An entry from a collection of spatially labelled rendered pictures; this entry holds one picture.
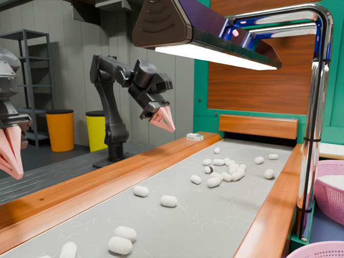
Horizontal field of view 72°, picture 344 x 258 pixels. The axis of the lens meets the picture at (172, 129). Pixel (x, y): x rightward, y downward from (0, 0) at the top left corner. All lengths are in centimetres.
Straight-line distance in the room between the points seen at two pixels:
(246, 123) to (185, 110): 177
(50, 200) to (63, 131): 323
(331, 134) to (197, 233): 71
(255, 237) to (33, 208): 40
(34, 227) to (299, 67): 95
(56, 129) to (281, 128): 324
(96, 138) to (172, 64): 127
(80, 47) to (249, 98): 318
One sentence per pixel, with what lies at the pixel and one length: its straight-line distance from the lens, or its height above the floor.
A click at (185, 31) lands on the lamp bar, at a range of 28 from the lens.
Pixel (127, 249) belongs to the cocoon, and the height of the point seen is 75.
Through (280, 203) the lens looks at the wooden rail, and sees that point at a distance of 53.
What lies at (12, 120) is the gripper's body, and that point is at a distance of 48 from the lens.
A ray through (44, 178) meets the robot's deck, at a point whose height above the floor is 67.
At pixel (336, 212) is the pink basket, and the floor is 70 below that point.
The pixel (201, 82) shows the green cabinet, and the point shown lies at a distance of 113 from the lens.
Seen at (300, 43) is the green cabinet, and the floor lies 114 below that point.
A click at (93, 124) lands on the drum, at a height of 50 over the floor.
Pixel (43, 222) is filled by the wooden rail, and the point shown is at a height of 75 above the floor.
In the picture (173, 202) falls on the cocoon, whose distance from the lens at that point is 51.
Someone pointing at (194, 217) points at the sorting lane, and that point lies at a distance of 49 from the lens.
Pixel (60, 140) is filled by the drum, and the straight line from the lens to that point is 379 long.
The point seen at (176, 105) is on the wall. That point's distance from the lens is 277.
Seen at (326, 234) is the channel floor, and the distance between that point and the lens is 65.
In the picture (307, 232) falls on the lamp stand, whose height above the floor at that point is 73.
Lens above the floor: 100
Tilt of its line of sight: 11 degrees down
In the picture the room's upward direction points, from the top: straight up
